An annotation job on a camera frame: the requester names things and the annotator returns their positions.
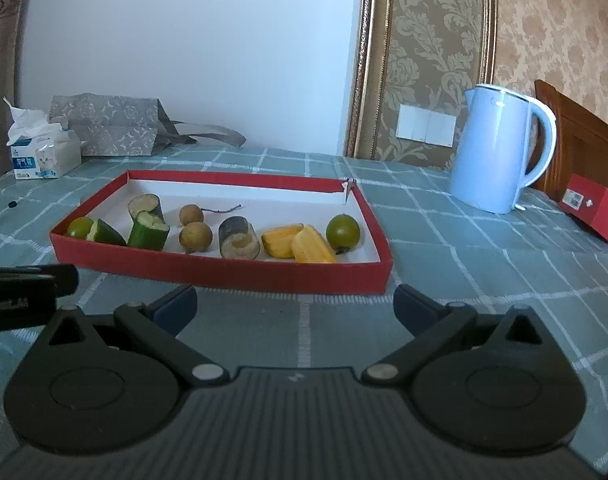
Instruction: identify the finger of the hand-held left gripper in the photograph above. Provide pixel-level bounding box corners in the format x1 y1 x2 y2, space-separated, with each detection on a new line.
0 264 80 301

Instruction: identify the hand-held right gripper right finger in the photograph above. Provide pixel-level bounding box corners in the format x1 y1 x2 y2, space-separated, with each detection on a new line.
360 284 546 387

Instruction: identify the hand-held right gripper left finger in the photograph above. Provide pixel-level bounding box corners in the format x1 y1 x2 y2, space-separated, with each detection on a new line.
45 284 231 387

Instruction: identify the green lime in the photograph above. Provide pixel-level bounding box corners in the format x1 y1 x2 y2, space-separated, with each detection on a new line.
326 214 361 251
65 216 95 241

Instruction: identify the light green cucumber piece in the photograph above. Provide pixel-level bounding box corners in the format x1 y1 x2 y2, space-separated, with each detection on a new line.
127 211 171 250

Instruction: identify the dark green cucumber piece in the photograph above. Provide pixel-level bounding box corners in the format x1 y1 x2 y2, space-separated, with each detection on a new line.
85 218 127 247

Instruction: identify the dark sugarcane piece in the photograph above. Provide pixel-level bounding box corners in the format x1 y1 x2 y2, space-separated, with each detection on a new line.
218 216 261 260

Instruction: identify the brown longan with stem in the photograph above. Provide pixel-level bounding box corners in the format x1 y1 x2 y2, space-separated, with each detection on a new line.
179 203 242 227

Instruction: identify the small dark cucumber chunk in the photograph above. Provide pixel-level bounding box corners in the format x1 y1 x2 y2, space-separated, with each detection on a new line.
128 193 164 222

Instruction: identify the orange-yellow slice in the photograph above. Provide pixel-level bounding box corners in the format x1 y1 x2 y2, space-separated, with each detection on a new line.
261 223 305 259

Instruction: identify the pale yellow ridged slice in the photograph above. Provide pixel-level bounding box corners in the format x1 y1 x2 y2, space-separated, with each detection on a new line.
291 226 338 264

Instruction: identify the red shallow cardboard box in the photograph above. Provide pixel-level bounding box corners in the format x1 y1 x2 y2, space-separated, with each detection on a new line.
49 170 394 296

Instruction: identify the green checked tablecloth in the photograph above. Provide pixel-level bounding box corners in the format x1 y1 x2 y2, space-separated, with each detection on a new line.
0 146 608 476

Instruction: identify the white tissue pack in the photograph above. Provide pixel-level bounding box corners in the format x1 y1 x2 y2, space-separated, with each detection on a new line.
3 97 83 180

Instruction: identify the grey patterned gift bag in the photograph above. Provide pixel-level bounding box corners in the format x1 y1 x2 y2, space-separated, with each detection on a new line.
49 93 247 157

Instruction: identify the light blue electric kettle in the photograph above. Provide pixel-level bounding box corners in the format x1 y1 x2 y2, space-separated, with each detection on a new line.
449 84 557 215

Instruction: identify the red carton with label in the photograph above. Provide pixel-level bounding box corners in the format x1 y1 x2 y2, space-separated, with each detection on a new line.
556 174 608 253

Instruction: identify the brown wooden chair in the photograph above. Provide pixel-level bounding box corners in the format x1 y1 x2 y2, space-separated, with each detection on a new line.
526 79 608 211

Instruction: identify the white wall switch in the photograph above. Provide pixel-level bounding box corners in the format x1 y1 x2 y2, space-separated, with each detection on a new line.
396 103 457 148

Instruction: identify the gold framed wall panel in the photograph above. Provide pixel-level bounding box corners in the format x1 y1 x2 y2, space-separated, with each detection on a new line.
344 0 497 168

